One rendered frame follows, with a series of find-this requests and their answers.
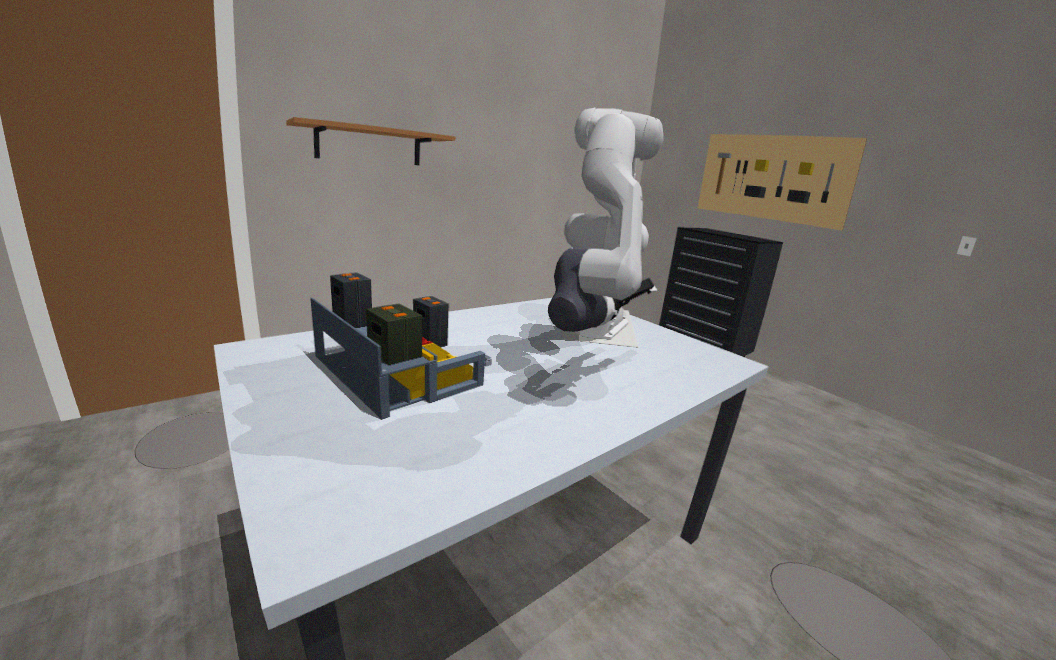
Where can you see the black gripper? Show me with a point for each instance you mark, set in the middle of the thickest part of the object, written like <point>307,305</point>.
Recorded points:
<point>645,287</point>

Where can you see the yellow open bin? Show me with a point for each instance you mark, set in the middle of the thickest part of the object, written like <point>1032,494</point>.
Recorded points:
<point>414,379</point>

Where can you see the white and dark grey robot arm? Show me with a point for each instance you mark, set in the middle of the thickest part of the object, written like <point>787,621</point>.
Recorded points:
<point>589,275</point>

